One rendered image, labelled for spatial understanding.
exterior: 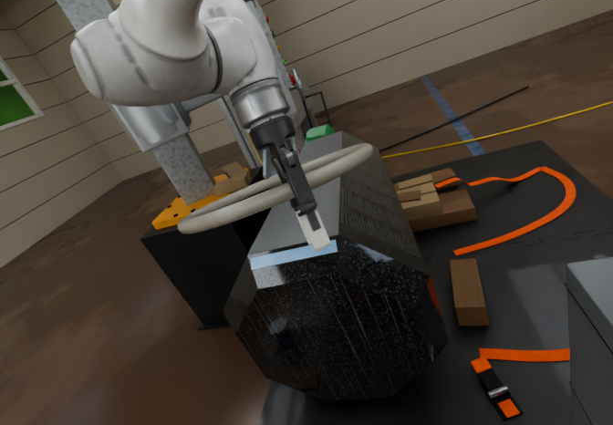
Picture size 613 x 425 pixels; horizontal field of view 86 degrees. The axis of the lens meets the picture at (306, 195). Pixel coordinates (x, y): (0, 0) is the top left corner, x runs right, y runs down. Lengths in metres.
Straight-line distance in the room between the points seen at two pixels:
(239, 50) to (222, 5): 0.08
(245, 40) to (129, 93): 0.19
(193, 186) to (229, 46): 1.47
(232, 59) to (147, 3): 0.14
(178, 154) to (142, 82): 1.45
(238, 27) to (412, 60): 5.73
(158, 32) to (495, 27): 6.15
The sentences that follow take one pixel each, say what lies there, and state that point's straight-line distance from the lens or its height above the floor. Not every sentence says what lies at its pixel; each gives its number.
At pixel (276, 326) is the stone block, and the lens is 1.24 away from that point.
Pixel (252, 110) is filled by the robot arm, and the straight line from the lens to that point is 0.54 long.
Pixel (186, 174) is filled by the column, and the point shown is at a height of 0.95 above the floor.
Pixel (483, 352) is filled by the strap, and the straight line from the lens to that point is 1.63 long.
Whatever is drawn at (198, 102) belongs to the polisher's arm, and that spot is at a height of 1.26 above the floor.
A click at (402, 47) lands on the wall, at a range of 6.18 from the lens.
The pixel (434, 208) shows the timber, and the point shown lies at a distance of 2.17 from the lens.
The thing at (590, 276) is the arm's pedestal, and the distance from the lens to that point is 0.80.
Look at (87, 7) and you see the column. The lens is 1.93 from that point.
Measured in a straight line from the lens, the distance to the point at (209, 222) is 0.61.
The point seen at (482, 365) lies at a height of 0.07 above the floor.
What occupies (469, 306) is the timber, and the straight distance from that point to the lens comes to 1.62.
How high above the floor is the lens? 1.36
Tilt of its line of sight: 25 degrees down
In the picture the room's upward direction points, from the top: 24 degrees counter-clockwise
